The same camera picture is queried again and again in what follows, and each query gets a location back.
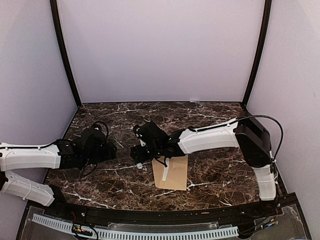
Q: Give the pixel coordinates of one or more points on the green white glue stick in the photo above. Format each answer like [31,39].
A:
[139,166]

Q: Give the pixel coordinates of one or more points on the black curved front rail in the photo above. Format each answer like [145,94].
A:
[239,214]

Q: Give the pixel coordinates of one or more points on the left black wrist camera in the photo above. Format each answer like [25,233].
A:
[93,138]

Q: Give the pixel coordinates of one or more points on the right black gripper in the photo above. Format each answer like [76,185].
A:
[138,155]

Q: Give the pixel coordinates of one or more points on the right black frame post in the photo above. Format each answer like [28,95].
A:
[258,53]

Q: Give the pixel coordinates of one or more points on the left black frame post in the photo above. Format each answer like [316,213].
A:
[63,52]

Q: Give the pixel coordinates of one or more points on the brown kraft paper envelope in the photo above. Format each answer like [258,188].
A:
[177,175]

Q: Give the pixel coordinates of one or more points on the black frame post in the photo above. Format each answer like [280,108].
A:
[63,52]
[258,53]

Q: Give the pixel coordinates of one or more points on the white slotted cable duct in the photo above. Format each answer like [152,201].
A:
[102,233]

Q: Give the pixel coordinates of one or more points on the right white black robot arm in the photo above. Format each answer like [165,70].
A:
[244,132]

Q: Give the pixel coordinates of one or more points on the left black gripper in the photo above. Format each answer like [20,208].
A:
[109,154]

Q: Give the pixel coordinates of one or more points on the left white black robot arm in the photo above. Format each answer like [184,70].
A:
[58,155]

